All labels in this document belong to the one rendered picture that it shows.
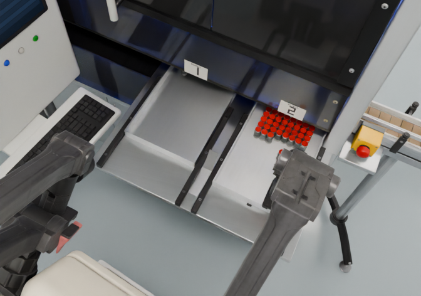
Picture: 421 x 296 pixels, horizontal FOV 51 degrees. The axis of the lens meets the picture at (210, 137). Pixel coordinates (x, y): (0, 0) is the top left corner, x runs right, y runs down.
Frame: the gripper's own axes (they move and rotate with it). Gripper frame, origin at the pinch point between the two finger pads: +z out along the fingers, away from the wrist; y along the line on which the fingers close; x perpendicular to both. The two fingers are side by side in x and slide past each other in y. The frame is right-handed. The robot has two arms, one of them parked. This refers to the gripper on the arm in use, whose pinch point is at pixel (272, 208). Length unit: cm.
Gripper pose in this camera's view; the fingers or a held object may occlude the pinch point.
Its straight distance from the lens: 136.8
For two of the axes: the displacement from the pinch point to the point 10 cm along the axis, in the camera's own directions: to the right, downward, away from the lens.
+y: 4.4, -7.3, 5.2
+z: -0.8, 5.5, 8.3
